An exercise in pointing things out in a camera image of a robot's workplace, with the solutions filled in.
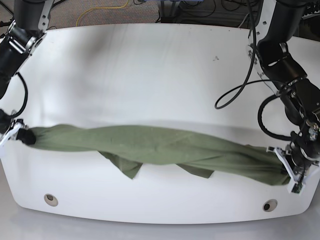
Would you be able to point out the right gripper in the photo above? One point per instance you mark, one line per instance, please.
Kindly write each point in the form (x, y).
(27, 137)

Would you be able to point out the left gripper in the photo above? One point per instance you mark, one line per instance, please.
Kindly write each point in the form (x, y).
(303, 154)

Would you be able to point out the green T-shirt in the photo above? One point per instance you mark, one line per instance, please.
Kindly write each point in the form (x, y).
(129, 147)

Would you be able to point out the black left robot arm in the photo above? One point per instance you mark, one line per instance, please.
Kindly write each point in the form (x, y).
(271, 28)

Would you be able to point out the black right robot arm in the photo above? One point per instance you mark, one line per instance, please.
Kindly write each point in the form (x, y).
(28, 29)

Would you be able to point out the right grey table grommet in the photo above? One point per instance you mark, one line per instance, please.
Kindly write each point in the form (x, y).
(270, 205)

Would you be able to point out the grey table grommet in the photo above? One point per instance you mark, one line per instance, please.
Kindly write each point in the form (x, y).
(51, 200)
(270, 205)

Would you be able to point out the left grey table grommet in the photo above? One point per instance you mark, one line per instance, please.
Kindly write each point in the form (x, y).
(51, 200)

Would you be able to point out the black tripod stand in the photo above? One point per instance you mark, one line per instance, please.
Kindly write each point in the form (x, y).
(6, 16)

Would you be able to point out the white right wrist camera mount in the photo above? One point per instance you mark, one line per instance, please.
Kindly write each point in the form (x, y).
(11, 133)

